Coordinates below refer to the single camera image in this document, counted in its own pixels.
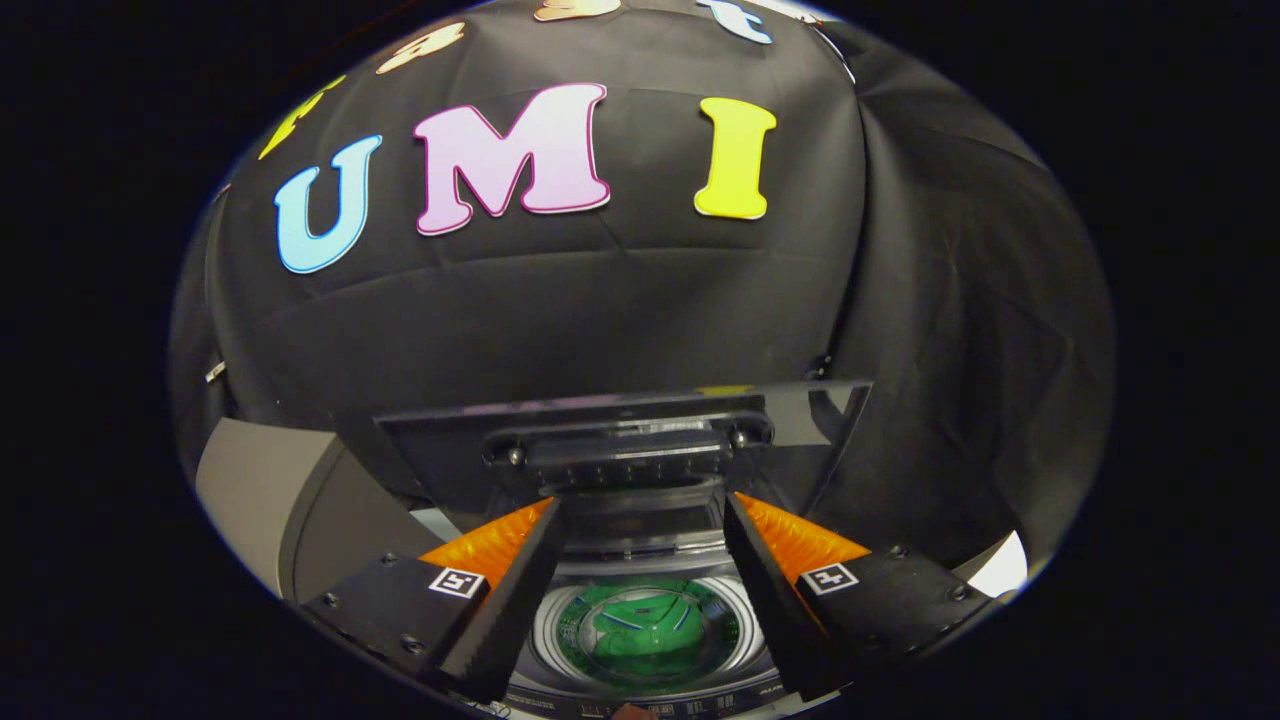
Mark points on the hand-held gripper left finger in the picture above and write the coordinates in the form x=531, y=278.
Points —
x=515, y=600

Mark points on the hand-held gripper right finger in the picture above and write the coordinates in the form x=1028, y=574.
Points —
x=765, y=590

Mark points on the grey washing machine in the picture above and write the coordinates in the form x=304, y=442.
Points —
x=640, y=555

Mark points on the green polo shirt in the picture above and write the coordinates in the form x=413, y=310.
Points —
x=645, y=640

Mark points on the black backdrop cloth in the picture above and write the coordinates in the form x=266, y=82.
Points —
x=620, y=310

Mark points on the silver clip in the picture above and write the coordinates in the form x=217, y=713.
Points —
x=215, y=372

